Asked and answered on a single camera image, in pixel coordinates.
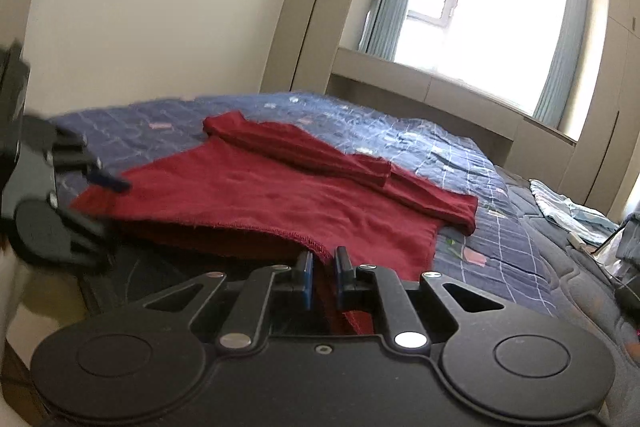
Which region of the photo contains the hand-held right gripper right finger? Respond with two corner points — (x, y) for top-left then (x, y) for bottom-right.
(334, 246), (507, 352)

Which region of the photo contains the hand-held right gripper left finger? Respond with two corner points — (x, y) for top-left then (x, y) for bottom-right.
(142, 251), (317, 354)

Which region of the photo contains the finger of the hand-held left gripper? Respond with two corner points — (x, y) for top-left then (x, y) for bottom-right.
(62, 209), (118, 269)
(50, 124), (132, 194)

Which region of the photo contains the red long-sleeved sweater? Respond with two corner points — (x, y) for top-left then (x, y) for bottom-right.
(70, 111), (480, 338)

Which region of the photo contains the blue checked quilt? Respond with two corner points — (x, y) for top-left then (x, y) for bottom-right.
(47, 91), (561, 318)

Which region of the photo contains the beige window seat cabinet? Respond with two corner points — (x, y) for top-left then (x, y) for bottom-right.
(327, 47), (578, 178)

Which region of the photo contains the light blue cloth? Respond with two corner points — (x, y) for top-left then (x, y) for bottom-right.
(529, 179), (621, 245)

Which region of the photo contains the dark grey bedspread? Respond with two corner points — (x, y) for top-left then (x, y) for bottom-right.
(492, 164), (640, 427)

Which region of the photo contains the beige wardrobe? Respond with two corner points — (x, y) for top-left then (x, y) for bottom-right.
(260, 0), (386, 95)
(560, 0), (640, 223)

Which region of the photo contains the window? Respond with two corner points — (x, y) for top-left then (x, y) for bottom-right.
(392, 0), (571, 118)

